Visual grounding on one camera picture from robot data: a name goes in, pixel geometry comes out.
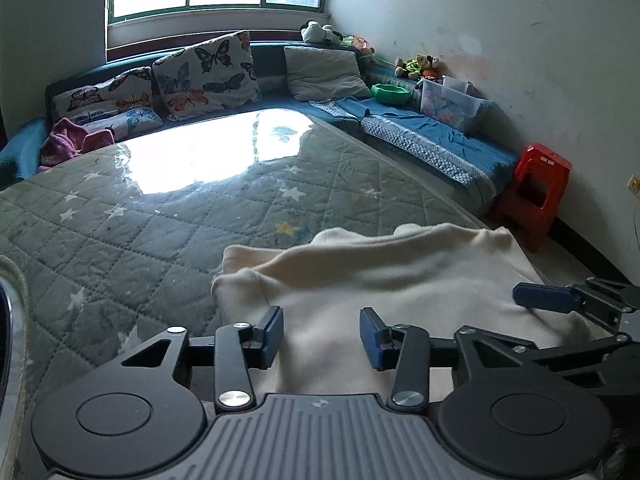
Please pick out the wall power outlet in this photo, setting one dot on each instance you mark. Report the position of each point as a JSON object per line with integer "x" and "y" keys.
{"x": 635, "y": 186}

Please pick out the black and white plush toy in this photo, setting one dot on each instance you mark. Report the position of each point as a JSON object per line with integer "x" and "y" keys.
{"x": 320, "y": 32}

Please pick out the pink cloth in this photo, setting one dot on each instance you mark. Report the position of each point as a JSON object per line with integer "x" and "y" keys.
{"x": 70, "y": 142}

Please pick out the green and orange toy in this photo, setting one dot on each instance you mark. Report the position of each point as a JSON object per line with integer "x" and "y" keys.
{"x": 357, "y": 44}

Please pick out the grey plain pillow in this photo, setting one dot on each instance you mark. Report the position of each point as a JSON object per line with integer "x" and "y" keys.
{"x": 322, "y": 72}

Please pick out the clear plastic storage bin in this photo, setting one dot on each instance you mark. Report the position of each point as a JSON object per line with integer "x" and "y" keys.
{"x": 450, "y": 105}

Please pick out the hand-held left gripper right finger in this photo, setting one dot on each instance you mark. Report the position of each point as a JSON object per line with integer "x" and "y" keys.
{"x": 372, "y": 337}

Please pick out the grey quilted star table mat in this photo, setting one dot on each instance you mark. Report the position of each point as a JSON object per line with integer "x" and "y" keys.
{"x": 150, "y": 220}

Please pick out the large butterfly print pillow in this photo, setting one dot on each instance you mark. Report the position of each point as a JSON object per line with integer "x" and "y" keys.
{"x": 205, "y": 77}

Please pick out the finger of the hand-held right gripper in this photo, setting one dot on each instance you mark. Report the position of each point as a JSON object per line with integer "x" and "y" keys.
{"x": 590, "y": 355}
{"x": 545, "y": 297}

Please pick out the blue sofa blanket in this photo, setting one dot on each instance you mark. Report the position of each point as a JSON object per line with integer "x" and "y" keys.
{"x": 430, "y": 140}

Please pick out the blue corner sofa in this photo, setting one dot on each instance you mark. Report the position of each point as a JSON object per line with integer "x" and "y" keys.
{"x": 270, "y": 67}

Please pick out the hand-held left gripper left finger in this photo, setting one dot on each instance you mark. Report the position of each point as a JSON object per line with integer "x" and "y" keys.
{"x": 270, "y": 335}

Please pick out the green plastic bowl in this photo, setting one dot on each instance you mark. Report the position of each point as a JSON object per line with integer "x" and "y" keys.
{"x": 391, "y": 94}

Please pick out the cream long-sleeve shirt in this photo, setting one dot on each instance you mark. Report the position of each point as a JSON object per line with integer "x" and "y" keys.
{"x": 380, "y": 270}

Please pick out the red plastic stool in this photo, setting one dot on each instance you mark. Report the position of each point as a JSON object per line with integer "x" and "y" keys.
{"x": 537, "y": 185}

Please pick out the brown plush toys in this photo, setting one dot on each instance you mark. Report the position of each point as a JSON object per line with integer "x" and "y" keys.
{"x": 417, "y": 66}

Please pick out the small butterfly print pillow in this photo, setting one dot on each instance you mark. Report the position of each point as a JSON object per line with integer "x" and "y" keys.
{"x": 107, "y": 102}

